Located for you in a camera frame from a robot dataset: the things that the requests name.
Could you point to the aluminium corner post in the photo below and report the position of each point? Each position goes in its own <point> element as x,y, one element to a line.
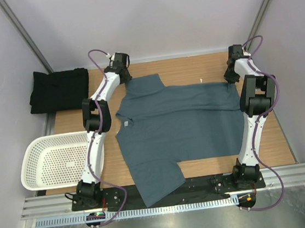
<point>9,13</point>
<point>261,8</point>

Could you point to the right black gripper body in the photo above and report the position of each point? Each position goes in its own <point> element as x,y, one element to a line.
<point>232,77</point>

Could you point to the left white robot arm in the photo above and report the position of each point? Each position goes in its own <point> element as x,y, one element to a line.
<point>97,122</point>

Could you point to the white perforated plastic basket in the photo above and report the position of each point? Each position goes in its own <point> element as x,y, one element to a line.
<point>62,160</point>

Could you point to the right aluminium corner post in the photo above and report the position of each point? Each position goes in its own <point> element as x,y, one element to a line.
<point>261,8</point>

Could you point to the left aluminium corner post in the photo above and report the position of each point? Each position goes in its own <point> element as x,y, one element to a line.
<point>9,13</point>

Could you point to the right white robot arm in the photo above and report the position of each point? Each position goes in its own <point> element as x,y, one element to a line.
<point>259,95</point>

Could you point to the folded black t shirt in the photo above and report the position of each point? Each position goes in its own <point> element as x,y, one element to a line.
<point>59,91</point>

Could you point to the white slotted cable duct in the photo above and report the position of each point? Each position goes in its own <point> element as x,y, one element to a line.
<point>97,217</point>

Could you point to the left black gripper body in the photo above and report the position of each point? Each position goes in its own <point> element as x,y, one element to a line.
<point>128,77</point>

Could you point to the blue-grey t shirt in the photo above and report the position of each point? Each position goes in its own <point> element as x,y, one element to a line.
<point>164,125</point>

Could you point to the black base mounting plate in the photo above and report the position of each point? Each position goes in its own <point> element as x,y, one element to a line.
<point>198,188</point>

